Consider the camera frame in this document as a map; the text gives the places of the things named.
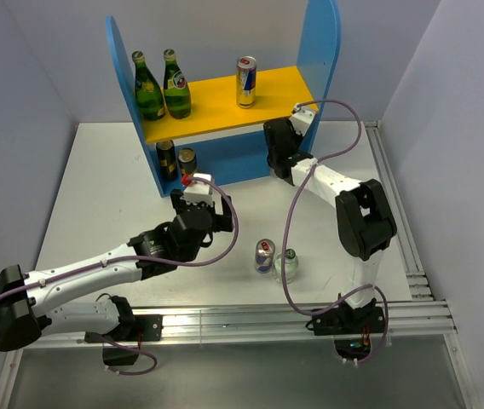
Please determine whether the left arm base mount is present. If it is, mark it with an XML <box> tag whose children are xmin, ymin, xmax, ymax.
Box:
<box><xmin>84</xmin><ymin>314</ymin><xmax>163</xmax><ymax>376</ymax></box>

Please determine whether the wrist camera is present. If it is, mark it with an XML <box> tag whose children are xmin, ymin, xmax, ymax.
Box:
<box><xmin>289</xmin><ymin>105</ymin><xmax>316</xmax><ymax>136</ymax></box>
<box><xmin>181</xmin><ymin>173</ymin><xmax>213</xmax><ymax>205</ymax></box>

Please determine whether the black gold can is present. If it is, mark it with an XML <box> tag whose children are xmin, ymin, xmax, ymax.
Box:
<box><xmin>156</xmin><ymin>140</ymin><xmax>178</xmax><ymax>181</ymax></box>
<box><xmin>177</xmin><ymin>147</ymin><xmax>198</xmax><ymax>176</ymax></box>

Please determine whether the aluminium right rail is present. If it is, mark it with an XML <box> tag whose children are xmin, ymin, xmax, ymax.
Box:
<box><xmin>365</xmin><ymin>121</ymin><xmax>435</xmax><ymax>302</ymax></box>

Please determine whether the aluminium rail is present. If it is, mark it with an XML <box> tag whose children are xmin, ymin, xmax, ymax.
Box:
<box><xmin>365</xmin><ymin>121</ymin><xmax>435</xmax><ymax>302</ymax></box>
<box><xmin>9</xmin><ymin>300</ymin><xmax>458</xmax><ymax>350</ymax></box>

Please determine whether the aluminium front rail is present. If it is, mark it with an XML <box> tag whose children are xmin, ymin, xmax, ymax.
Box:
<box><xmin>9</xmin><ymin>300</ymin><xmax>458</xmax><ymax>350</ymax></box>

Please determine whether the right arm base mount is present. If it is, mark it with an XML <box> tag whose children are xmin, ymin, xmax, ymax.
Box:
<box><xmin>305</xmin><ymin>299</ymin><xmax>387</xmax><ymax>361</ymax></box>

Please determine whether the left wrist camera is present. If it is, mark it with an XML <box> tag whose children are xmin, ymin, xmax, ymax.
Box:
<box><xmin>181</xmin><ymin>173</ymin><xmax>213</xmax><ymax>205</ymax></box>

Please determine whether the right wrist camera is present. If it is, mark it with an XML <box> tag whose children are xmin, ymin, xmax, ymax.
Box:
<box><xmin>289</xmin><ymin>105</ymin><xmax>316</xmax><ymax>136</ymax></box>

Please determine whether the front clear glass bottle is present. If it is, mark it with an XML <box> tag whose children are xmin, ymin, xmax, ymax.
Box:
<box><xmin>273</xmin><ymin>248</ymin><xmax>299</xmax><ymax>284</ymax></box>

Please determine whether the green bottle yellow label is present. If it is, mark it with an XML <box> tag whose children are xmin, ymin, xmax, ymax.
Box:
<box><xmin>132</xmin><ymin>50</ymin><xmax>165</xmax><ymax>121</ymax></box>

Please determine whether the green bottle red label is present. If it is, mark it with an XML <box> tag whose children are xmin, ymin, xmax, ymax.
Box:
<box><xmin>163</xmin><ymin>49</ymin><xmax>192</xmax><ymax>119</ymax></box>

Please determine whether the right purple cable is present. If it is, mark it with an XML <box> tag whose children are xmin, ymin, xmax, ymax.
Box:
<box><xmin>283</xmin><ymin>100</ymin><xmax>389</xmax><ymax>363</ymax></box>

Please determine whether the red bull can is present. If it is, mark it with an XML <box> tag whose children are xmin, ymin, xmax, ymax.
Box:
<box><xmin>236</xmin><ymin>56</ymin><xmax>257</xmax><ymax>108</ymax></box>
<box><xmin>254</xmin><ymin>239</ymin><xmax>275</xmax><ymax>274</ymax></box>

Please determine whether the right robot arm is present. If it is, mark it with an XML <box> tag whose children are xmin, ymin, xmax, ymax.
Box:
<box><xmin>263</xmin><ymin>116</ymin><xmax>397</xmax><ymax>332</ymax></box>

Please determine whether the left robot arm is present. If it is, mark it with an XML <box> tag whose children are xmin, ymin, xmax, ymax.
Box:
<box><xmin>0</xmin><ymin>188</ymin><xmax>238</xmax><ymax>352</ymax></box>

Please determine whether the blue and yellow shelf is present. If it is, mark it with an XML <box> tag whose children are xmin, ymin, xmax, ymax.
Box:
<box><xmin>106</xmin><ymin>1</ymin><xmax>341</xmax><ymax>197</ymax></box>

